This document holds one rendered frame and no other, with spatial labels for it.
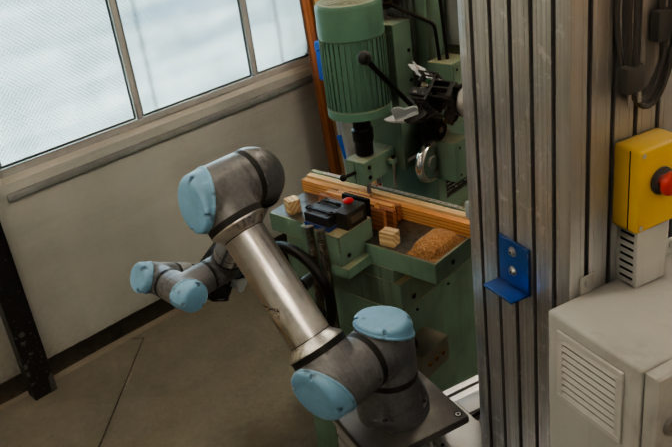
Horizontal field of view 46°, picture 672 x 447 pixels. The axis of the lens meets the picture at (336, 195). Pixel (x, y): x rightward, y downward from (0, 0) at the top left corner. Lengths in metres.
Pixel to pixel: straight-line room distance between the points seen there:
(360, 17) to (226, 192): 0.71
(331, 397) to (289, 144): 2.51
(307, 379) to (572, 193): 0.59
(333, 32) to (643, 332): 1.15
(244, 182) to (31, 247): 1.86
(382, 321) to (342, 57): 0.78
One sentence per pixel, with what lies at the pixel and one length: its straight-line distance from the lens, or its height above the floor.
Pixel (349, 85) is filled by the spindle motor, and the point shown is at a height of 1.30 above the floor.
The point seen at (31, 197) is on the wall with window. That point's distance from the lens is 3.22.
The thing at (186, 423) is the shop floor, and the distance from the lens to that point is 3.08.
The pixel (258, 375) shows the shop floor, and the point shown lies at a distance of 3.21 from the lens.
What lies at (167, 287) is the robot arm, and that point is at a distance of 1.85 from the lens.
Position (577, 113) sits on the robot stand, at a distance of 1.14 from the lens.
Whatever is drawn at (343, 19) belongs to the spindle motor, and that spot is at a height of 1.48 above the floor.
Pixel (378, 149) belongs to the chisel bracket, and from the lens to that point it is 2.25.
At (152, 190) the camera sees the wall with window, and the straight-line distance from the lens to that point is 3.45.
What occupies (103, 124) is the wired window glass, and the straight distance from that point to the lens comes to 3.36.
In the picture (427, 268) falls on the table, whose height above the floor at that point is 0.88.
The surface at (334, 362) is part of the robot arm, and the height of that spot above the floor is 1.04.
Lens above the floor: 1.93
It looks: 25 degrees down
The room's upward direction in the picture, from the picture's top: 8 degrees counter-clockwise
